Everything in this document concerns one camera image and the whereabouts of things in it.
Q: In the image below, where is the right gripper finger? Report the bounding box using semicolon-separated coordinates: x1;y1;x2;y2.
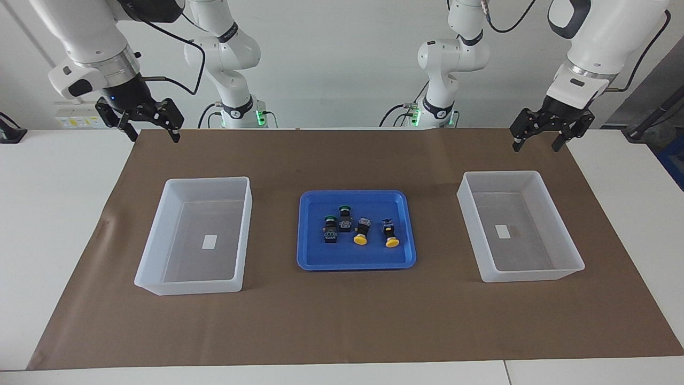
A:
96;102;141;142
150;98;185;143

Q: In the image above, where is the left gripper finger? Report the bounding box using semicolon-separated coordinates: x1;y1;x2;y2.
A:
552;110;595;152
509;109;551;152

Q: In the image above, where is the yellow push button switch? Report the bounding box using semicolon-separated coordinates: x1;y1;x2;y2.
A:
353;217;373;247
382;218;400;249

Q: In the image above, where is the black stand pole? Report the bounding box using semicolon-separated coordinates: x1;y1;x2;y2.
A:
623;94;684;142

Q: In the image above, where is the blue crate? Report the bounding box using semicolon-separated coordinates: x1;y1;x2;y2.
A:
656;134;684;190

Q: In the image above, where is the black clamp base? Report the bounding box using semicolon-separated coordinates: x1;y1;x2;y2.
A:
0;112;27;144

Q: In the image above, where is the translucent white plastic box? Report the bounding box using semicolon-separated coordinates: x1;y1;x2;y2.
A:
457;171;586;283
134;176;253;296

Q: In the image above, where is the blue plastic tray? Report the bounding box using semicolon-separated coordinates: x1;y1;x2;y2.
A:
297;190;417;271

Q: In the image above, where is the brown paper mat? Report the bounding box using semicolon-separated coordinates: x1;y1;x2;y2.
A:
27;127;684;371

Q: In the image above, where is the black base cable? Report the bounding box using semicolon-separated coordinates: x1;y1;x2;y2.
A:
379;80;423;129
198;103;220;129

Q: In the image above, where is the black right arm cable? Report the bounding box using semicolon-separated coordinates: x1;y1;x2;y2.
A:
115;0;206;97

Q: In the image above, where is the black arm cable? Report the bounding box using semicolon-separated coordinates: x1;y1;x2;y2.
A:
115;0;206;97
481;0;671;93

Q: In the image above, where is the white wall socket strip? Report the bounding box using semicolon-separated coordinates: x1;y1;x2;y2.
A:
55;102;103;129

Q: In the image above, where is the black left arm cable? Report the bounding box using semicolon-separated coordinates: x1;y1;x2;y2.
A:
481;0;671;93

